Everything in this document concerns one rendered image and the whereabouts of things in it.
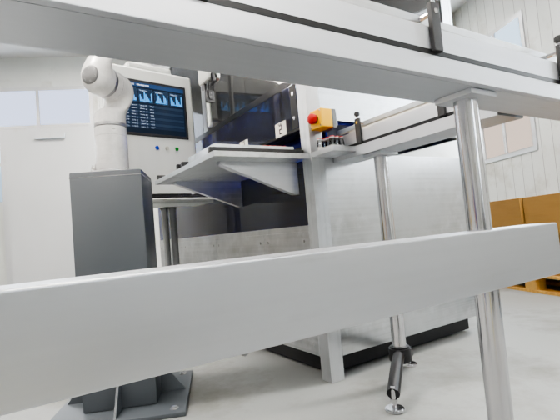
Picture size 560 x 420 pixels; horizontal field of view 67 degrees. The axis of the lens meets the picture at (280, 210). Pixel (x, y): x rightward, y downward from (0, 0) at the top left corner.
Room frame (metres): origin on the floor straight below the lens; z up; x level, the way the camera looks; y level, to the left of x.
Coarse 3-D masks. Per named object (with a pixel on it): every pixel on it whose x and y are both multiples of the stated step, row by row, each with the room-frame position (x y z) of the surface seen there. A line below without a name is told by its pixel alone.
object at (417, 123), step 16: (400, 112) 1.42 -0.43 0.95; (416, 112) 1.33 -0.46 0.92; (432, 112) 1.28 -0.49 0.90; (448, 112) 1.23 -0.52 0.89; (480, 112) 1.15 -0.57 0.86; (496, 112) 1.11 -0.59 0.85; (352, 128) 1.61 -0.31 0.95; (368, 128) 1.51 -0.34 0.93; (384, 128) 1.45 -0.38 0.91; (400, 128) 1.39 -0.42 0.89; (416, 128) 1.34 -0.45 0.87; (432, 128) 1.28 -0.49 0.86; (448, 128) 1.24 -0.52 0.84; (352, 144) 1.58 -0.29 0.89; (368, 144) 1.52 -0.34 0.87; (384, 144) 1.45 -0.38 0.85; (400, 144) 1.42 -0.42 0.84; (416, 144) 1.44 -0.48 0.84; (336, 160) 1.67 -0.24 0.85; (352, 160) 1.67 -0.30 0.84
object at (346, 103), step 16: (448, 0) 2.16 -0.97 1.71; (448, 16) 2.15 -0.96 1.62; (320, 96) 1.67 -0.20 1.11; (336, 96) 1.71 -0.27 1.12; (352, 96) 1.76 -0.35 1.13; (368, 96) 1.81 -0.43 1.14; (240, 112) 2.09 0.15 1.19; (352, 112) 1.76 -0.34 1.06; (368, 112) 1.81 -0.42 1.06; (384, 112) 1.86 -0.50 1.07; (208, 128) 2.45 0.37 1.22; (432, 144) 2.31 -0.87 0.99
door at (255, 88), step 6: (246, 78) 2.04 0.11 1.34; (252, 78) 1.98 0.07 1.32; (246, 84) 2.04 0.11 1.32; (252, 84) 1.99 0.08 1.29; (258, 84) 1.94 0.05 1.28; (264, 84) 1.90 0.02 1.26; (270, 84) 1.86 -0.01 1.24; (276, 84) 1.82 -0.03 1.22; (246, 90) 2.04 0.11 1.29; (252, 90) 1.99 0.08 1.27; (258, 90) 1.94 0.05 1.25; (264, 90) 1.90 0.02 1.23; (270, 90) 1.86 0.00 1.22; (246, 96) 2.05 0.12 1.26; (252, 96) 1.99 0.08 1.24; (258, 96) 1.95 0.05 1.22
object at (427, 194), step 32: (416, 160) 1.95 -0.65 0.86; (448, 160) 2.08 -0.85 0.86; (352, 192) 1.73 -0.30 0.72; (416, 192) 1.94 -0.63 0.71; (448, 192) 2.07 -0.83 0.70; (352, 224) 1.73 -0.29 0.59; (416, 224) 1.93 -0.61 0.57; (448, 224) 2.05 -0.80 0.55; (192, 256) 2.77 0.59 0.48; (224, 256) 2.36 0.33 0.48; (384, 320) 1.79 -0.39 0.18; (416, 320) 1.90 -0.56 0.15; (448, 320) 2.01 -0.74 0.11
